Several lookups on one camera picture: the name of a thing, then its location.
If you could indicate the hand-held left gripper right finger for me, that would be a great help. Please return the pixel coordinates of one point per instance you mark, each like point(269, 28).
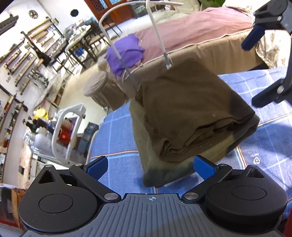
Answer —
point(204, 166)

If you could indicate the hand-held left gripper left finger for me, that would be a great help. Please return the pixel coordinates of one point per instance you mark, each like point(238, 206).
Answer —
point(98, 166)

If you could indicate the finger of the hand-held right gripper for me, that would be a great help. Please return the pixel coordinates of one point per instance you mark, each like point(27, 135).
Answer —
point(253, 38)
point(271, 94)

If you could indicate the dark brown t-shirt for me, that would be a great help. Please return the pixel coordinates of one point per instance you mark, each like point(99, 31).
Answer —
point(189, 109)

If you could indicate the blue container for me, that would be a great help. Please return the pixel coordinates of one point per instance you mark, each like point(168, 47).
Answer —
point(90, 136)

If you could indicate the blue plaid bed sheet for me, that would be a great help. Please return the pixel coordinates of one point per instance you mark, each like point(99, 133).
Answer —
point(118, 141)

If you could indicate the red container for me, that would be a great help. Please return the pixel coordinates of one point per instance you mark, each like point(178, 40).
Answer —
point(66, 136)

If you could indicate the brown bed cover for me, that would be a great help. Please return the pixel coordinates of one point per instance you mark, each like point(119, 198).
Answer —
point(205, 52)

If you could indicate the white metal cart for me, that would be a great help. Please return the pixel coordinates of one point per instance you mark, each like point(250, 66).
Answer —
point(57, 127)

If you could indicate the mauve blanket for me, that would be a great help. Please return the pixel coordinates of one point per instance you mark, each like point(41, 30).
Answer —
point(194, 25)

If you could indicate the yellow object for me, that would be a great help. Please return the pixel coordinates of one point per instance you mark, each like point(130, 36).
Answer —
point(41, 113)

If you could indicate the round stool with brown cover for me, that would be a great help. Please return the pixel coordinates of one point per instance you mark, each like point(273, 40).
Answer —
point(98, 84)

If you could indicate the white bent rod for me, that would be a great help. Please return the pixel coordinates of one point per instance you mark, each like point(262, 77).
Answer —
point(157, 34)

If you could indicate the purple cloth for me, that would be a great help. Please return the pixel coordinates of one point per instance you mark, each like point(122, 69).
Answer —
point(125, 52)

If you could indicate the dark wooden chair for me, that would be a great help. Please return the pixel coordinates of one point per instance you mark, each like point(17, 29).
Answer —
point(100, 36)

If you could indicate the cluttered table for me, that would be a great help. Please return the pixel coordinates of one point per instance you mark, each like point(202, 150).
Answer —
point(77, 36)

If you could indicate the wooden lattice door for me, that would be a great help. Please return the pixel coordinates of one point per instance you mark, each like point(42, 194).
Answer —
point(100, 9)

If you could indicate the wall display racks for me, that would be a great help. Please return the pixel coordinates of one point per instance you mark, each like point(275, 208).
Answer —
point(27, 52)

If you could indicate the small black wall umbrella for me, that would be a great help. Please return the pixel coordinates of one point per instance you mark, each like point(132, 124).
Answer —
point(74, 12)

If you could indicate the round black wall ornament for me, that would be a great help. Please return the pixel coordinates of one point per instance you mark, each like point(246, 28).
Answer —
point(33, 13)

